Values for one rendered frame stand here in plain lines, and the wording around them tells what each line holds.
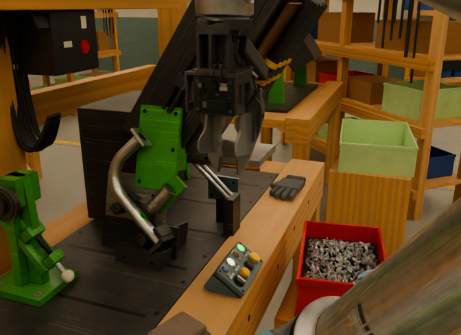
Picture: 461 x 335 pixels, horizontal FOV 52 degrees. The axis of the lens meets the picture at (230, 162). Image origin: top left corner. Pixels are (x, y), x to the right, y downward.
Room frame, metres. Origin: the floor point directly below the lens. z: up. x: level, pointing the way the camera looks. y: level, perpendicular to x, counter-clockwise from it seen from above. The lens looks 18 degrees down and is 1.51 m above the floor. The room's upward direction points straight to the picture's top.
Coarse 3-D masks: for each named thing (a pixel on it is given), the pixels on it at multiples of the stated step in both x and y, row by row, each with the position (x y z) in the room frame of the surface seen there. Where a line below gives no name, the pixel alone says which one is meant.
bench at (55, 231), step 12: (264, 168) 1.80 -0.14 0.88; (276, 168) 1.80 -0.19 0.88; (84, 204) 1.44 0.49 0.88; (60, 216) 1.35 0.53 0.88; (72, 216) 1.34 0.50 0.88; (84, 216) 1.34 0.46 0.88; (312, 216) 1.75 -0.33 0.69; (48, 228) 1.26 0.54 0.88; (60, 228) 1.26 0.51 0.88; (72, 228) 1.26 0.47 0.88; (48, 240) 1.19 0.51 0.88; (60, 240) 1.19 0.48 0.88; (300, 240) 1.76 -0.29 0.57; (0, 276) 1.00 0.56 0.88
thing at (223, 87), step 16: (208, 32) 0.58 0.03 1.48; (224, 32) 0.58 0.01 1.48; (208, 48) 0.61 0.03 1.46; (224, 48) 0.60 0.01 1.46; (208, 64) 0.61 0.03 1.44; (224, 64) 0.59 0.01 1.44; (240, 64) 0.63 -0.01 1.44; (192, 80) 0.61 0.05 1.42; (208, 80) 0.58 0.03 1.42; (224, 80) 0.58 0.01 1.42; (240, 80) 0.58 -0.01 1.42; (192, 96) 0.61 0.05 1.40; (208, 96) 0.58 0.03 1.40; (224, 96) 0.58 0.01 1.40; (240, 96) 0.59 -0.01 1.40; (208, 112) 0.58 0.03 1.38; (224, 112) 0.58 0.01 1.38; (240, 112) 0.58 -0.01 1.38
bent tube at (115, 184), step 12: (132, 132) 1.11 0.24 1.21; (132, 144) 1.11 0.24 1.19; (144, 144) 1.09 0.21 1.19; (120, 156) 1.11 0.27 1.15; (120, 168) 1.12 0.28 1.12; (120, 180) 1.11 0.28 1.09; (120, 192) 1.09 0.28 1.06; (120, 204) 1.08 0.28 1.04; (132, 204) 1.08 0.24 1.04; (132, 216) 1.06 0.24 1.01; (144, 228) 1.04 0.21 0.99; (156, 240) 1.02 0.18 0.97
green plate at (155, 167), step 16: (144, 112) 1.16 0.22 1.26; (160, 112) 1.14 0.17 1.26; (176, 112) 1.13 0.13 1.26; (144, 128) 1.15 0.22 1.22; (160, 128) 1.13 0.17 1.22; (176, 128) 1.12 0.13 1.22; (160, 144) 1.12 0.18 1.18; (176, 144) 1.11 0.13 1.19; (144, 160) 1.12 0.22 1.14; (160, 160) 1.11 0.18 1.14; (176, 160) 1.10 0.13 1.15; (144, 176) 1.11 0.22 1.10; (160, 176) 1.10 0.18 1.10
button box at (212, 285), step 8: (232, 256) 0.97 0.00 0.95; (240, 256) 0.99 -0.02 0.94; (248, 256) 1.00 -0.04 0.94; (224, 264) 0.93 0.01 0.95; (240, 264) 0.96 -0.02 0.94; (256, 264) 0.99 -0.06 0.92; (216, 272) 0.90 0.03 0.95; (232, 272) 0.92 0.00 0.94; (256, 272) 0.97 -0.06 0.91; (208, 280) 0.91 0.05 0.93; (216, 280) 0.90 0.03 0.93; (224, 280) 0.89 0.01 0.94; (232, 280) 0.90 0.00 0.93; (248, 280) 0.93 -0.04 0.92; (208, 288) 0.91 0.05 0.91; (216, 288) 0.90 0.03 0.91; (224, 288) 0.89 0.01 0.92; (232, 288) 0.89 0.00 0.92; (240, 288) 0.89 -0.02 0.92; (232, 296) 0.89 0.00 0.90; (240, 296) 0.88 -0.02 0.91
